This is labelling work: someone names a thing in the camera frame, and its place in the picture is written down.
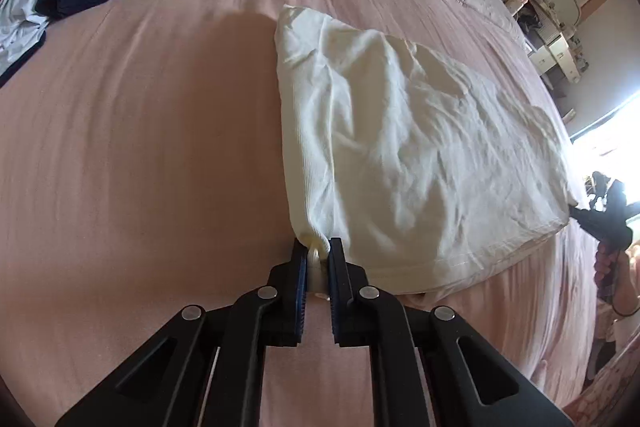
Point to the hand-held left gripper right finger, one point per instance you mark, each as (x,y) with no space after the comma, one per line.
(334,292)

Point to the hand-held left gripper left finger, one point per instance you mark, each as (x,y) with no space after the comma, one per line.
(300,287)

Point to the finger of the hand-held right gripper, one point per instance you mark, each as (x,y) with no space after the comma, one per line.
(582,212)

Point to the cream garment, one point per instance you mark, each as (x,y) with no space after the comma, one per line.
(400,132)

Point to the person's right hand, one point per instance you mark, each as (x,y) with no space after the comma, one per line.
(606,267)

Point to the bright window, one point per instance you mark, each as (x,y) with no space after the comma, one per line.
(610,142)

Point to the white dressing table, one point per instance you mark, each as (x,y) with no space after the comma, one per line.
(555,52)

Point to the black bag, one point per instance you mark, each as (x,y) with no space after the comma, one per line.
(530,17)

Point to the white vanity mirror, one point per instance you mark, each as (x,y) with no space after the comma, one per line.
(562,2)

